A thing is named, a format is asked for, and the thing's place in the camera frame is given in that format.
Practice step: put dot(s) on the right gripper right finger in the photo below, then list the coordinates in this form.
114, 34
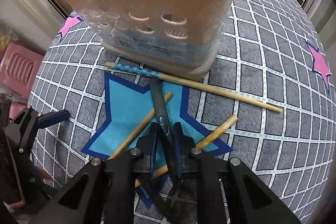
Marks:
177, 136

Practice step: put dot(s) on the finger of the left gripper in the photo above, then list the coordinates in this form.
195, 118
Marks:
52, 118

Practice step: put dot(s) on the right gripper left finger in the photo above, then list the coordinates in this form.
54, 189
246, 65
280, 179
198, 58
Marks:
153, 146

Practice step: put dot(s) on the dark grey utensil handle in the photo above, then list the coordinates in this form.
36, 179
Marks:
164, 127

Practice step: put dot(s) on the plain wooden chopstick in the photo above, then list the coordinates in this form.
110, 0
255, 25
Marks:
133, 134

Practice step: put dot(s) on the yellow patterned wooden chopstick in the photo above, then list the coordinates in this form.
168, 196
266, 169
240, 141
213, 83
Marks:
209, 137

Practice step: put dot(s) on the blue patterned wooden chopstick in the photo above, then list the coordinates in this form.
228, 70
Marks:
192, 84

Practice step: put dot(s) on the pink plastic stool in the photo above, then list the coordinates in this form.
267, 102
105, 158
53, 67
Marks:
19, 67

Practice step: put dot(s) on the grey checked tablecloth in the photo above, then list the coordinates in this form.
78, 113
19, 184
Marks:
269, 51

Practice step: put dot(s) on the beige plastic utensil holder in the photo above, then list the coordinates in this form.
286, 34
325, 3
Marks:
179, 37

